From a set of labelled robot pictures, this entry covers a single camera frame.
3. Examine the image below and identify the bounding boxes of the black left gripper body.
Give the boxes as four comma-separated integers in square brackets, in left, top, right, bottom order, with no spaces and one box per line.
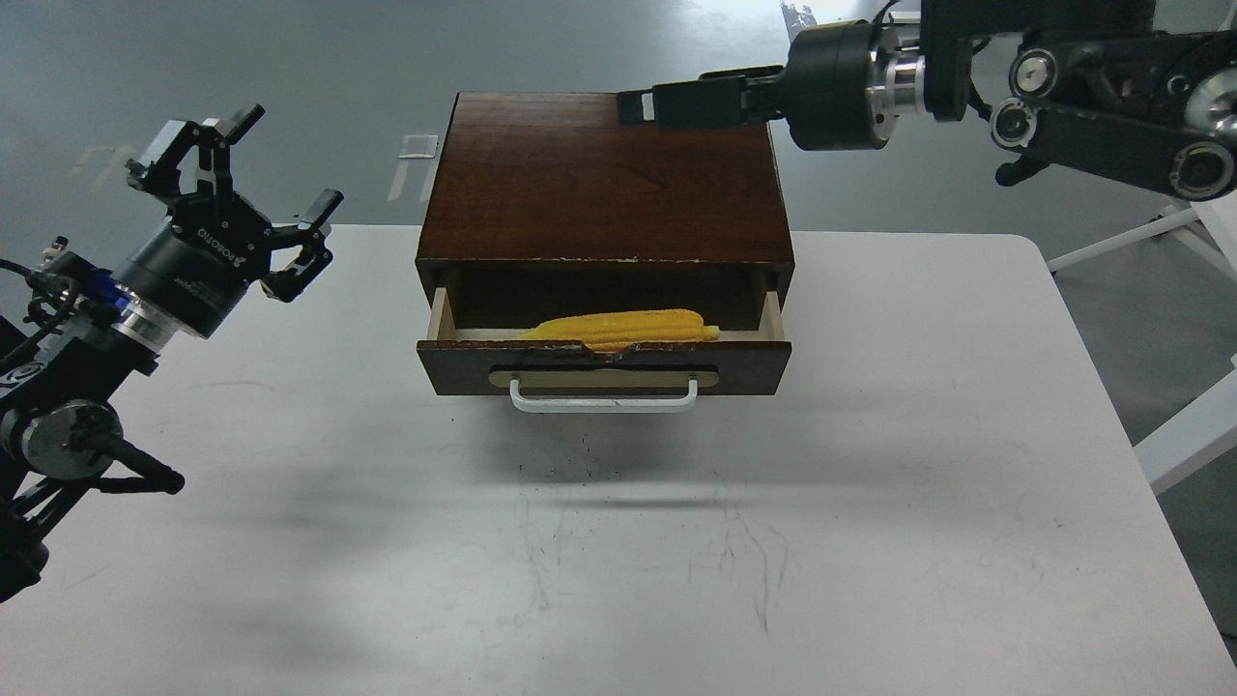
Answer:
[114,198,273,337]

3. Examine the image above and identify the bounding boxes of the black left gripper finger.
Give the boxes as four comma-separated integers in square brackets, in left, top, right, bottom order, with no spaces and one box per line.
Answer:
[126,104,266,206]
[255,188,345,303]

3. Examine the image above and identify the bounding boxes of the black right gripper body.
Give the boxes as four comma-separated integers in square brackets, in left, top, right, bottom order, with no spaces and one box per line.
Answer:
[769,19,888,151]

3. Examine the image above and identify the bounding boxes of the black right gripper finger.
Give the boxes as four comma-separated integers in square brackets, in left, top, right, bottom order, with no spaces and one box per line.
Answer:
[616,79,772,131]
[696,66,785,90]

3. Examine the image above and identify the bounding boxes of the yellow corn cob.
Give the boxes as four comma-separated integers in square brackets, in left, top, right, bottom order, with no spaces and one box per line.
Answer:
[516,308,720,352]

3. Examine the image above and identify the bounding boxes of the wooden drawer with white handle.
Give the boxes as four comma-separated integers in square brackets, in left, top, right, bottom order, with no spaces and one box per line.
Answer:
[417,263,790,397]

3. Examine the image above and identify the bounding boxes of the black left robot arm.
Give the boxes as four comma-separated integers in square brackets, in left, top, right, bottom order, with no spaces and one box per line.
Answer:
[1,104,343,600]

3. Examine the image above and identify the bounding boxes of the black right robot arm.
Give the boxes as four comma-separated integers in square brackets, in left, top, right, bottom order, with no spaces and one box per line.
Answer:
[616,1,1236,202]

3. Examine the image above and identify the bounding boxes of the dark wooden drawer cabinet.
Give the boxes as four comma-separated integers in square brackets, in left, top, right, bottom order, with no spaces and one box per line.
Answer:
[416,91,794,330]

